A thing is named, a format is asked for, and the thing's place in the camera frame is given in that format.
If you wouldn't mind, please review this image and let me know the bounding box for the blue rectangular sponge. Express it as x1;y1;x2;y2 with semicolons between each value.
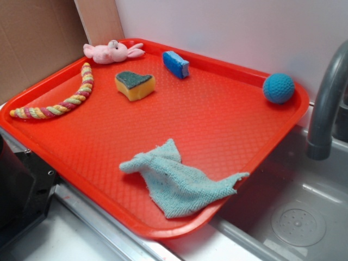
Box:
162;51;190;79

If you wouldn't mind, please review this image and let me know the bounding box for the light blue towel cloth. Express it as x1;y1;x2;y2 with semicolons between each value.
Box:
119;139;250;219

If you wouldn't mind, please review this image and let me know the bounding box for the yellow green heart sponge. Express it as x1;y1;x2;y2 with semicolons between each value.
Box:
115;71;156;102

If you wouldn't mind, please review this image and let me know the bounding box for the grey toy faucet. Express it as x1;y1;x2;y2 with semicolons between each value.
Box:
306;41;347;160

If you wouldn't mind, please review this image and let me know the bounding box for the brown cardboard panel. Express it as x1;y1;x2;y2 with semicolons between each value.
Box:
1;1;88;103

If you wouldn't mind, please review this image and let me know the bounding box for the multicolored twisted rope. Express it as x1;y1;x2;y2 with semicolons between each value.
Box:
9;62;95;120

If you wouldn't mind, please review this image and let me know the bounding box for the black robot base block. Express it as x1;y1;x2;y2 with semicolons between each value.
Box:
1;138;57;249

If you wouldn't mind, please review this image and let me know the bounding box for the blue dimpled ball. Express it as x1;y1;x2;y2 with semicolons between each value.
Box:
263;73;295;104

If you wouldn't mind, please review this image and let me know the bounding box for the pink plush bunny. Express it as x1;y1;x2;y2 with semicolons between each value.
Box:
83;40;145;65

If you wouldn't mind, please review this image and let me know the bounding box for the red plastic tray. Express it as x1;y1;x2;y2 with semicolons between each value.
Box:
1;41;309;239

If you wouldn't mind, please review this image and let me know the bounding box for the grey plastic sink basin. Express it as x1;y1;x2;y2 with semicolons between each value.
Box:
165;127;347;260

